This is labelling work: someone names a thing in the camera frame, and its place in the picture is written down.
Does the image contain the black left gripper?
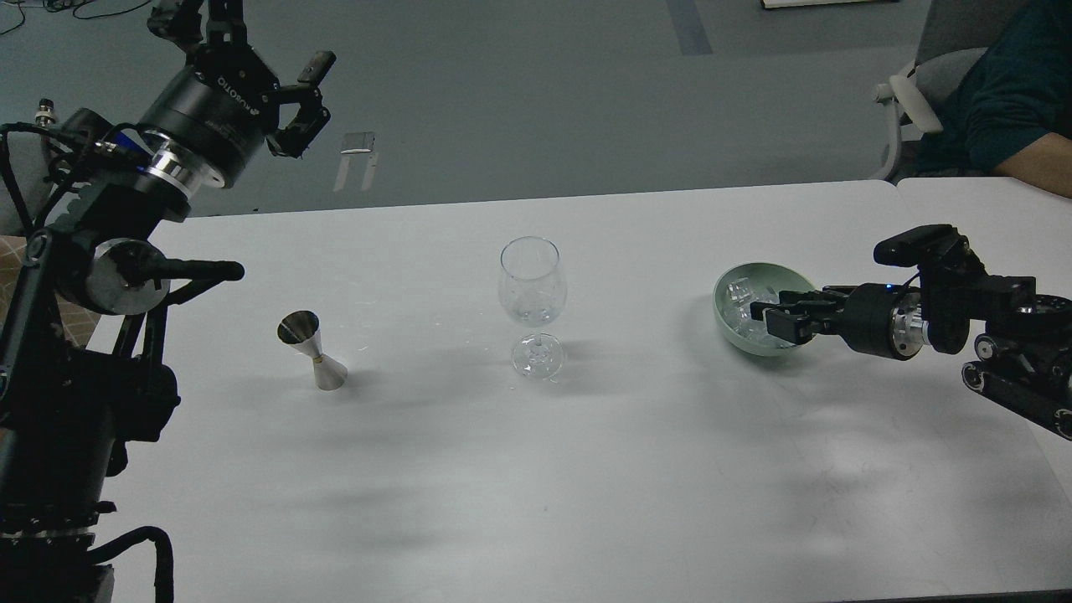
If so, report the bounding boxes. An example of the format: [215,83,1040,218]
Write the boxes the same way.
[139,1,337,188]

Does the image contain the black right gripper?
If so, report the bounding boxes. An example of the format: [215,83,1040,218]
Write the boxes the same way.
[750,283,926,361]

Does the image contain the steel cocktail jigger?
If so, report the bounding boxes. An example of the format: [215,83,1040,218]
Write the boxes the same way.
[276,310,348,392]

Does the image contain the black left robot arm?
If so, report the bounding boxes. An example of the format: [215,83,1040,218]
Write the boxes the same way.
[1,1,336,602]

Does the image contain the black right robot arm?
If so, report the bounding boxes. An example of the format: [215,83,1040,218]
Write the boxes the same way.
[750,224,1071,439]

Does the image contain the pile of ice cubes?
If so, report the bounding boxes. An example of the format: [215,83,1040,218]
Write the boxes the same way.
[723,277,785,348]

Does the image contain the clear wine glass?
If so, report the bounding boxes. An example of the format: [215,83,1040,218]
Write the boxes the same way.
[498,236,568,380]

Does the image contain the green bowl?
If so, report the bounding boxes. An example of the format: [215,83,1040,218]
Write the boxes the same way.
[712,262,814,358]

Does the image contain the metal floor plate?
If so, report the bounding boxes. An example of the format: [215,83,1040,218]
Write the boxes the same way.
[338,132,376,155]

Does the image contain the person in teal sweater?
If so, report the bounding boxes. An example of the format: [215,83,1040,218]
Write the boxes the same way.
[912,1,1071,198]

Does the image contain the checkered beige cushion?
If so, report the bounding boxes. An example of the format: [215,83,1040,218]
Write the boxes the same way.
[0,235,26,324]

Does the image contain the white board on floor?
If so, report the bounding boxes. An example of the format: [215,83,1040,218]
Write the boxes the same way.
[759,0,900,11]

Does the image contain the white office chair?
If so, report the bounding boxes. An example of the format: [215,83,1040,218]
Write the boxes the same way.
[872,1,1027,182]

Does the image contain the black floor cables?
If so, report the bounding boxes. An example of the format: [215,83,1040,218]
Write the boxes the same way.
[0,0,157,36]

